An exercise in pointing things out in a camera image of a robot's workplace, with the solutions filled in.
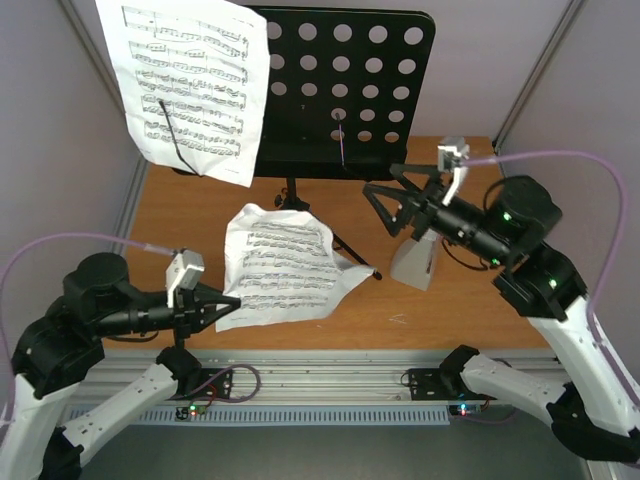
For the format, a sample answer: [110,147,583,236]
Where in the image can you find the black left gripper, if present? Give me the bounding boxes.
[98,280,244,345]

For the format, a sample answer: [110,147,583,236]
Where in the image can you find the white metronome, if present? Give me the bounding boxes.
[390,230,440,291]

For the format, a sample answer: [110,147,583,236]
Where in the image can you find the sheet music page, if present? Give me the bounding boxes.
[215,203,374,332]

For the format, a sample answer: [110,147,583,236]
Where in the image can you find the black tripod music stand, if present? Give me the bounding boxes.
[157,4,437,281]

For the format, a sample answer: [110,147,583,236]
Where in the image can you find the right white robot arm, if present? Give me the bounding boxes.
[363,165,639,466]

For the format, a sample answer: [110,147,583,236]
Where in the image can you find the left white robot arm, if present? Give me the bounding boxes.
[1,250,241,479]

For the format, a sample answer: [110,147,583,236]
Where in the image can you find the white sheet paper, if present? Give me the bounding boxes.
[96,1,271,187]

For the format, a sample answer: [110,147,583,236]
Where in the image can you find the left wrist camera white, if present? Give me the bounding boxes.
[165,249,205,308]

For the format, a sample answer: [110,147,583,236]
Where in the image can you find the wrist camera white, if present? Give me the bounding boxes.
[165,249,205,308]
[437,136,470,206]

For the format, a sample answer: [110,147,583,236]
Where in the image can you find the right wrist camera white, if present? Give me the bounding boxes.
[437,136,470,206]

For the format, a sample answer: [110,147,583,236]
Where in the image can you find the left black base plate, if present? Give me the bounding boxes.
[171,368,233,400]

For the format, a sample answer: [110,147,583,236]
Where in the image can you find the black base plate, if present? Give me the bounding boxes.
[401,368,488,402]
[171,368,233,400]

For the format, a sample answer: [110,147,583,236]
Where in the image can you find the aluminium front rail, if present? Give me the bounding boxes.
[89,349,566,406]

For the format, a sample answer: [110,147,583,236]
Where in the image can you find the aluminium frame rail left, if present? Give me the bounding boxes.
[57,1,149,237]

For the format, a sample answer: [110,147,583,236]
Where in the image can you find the aluminium frame rail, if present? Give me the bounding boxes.
[492,0,591,151]
[57,1,149,237]

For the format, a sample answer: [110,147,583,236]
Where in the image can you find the grey slotted cable duct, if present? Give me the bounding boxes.
[67,405,451,427]

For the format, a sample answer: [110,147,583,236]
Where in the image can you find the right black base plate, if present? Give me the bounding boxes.
[401,368,488,402]

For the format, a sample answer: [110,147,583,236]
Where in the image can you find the aluminium frame rail right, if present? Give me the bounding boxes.
[492,0,591,151]

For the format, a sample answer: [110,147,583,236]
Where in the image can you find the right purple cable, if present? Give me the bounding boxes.
[459,150,640,426]

